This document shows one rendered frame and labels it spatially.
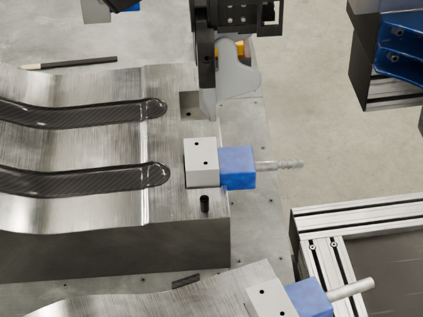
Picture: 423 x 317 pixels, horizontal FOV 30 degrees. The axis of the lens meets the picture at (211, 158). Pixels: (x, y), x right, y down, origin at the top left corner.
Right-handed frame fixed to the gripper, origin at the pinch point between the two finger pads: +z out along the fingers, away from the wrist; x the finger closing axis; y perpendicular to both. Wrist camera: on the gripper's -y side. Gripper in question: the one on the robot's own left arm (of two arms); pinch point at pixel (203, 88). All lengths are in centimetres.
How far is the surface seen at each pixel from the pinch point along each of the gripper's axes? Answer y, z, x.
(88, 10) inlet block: -13.5, 8.5, 26.6
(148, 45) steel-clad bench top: -6.5, 20.9, 34.5
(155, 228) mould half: -5.8, 12.8, -7.0
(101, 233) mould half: -11.5, 13.2, -7.0
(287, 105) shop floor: 28, 101, 106
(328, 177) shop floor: 35, 101, 78
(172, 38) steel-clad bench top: -3.0, 21.0, 35.8
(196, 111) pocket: -0.4, 14.6, 12.5
